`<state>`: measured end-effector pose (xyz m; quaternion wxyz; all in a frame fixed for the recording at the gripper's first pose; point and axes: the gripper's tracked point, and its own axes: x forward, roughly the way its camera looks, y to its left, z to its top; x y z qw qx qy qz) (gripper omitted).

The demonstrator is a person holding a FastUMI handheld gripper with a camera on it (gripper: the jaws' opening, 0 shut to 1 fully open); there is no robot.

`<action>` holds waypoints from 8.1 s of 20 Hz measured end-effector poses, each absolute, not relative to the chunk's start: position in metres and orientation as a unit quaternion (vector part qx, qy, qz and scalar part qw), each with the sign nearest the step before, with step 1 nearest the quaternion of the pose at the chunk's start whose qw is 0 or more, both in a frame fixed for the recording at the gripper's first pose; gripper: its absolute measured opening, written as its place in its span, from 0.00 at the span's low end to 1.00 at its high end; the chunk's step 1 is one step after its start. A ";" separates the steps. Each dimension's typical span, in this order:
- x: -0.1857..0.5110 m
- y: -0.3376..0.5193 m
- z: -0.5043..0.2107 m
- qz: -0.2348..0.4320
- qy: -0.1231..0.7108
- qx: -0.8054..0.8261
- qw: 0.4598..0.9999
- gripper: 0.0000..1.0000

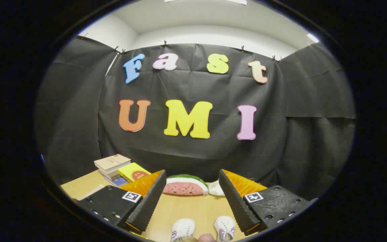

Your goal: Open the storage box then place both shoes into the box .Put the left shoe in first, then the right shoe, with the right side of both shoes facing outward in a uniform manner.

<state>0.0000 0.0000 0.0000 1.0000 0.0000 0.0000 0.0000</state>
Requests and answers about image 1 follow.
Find black backdrop cloth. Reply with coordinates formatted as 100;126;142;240
35;35;357;199

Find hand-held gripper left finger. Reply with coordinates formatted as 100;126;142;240
76;169;168;236

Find white shoe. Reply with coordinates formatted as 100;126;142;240
171;218;196;242
213;216;236;242

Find watermelon slice plush toy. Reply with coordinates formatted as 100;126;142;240
163;174;209;196

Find yellow book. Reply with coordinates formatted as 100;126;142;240
118;162;152;183

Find white plush toy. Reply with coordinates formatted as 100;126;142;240
208;180;226;196

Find grey book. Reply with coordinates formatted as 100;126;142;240
99;168;122;180

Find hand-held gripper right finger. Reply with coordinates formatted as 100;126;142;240
218;169;319;236

